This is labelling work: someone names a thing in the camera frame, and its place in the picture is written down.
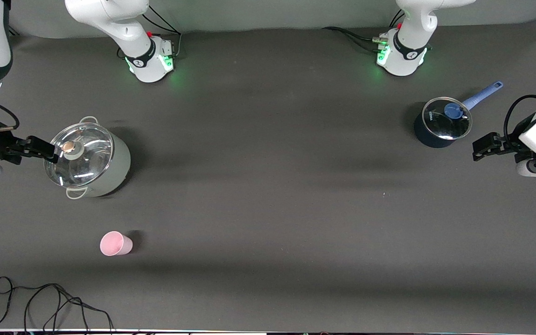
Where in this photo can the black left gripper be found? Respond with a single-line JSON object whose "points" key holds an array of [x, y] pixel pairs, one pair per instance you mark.
{"points": [[512, 143]]}

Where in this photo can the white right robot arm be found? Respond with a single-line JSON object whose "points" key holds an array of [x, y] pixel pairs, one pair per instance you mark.
{"points": [[119, 23]]}

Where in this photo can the pink plastic cup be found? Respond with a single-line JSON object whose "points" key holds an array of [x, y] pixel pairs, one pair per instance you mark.
{"points": [[114, 244]]}

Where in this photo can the glass lid with blue knob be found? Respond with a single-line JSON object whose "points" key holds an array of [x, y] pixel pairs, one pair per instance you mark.
{"points": [[445, 122]]}

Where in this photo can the pale green stockpot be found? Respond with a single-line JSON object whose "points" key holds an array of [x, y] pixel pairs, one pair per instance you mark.
{"points": [[117, 170]]}

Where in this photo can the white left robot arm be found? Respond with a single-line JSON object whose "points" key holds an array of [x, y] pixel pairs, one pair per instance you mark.
{"points": [[407, 28]]}

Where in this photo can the glass lid with gold knob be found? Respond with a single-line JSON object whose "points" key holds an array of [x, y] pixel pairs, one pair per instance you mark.
{"points": [[86, 163]]}

